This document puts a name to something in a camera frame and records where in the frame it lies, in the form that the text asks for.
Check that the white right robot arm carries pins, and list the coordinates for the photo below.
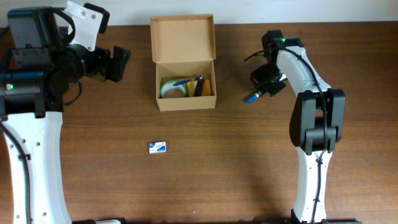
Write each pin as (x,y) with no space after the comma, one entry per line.
(316,124)

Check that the blue white staples box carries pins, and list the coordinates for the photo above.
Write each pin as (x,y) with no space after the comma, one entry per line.
(157,147)

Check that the blue white marker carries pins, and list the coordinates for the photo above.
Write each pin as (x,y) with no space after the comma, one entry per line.
(254,97)

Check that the yellow sticky note pad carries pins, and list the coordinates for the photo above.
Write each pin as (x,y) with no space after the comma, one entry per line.
(205,89)

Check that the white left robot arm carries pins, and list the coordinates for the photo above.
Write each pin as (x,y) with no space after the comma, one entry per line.
(54,47)

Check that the cardboard box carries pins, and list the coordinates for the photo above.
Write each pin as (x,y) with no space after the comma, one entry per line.
(183,47)

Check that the green tape roll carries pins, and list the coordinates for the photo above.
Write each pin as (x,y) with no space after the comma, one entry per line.
(173,89)

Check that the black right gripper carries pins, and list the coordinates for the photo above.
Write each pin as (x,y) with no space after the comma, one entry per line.
(265,83)

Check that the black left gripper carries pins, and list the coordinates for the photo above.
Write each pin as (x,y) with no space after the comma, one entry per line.
(104,65)

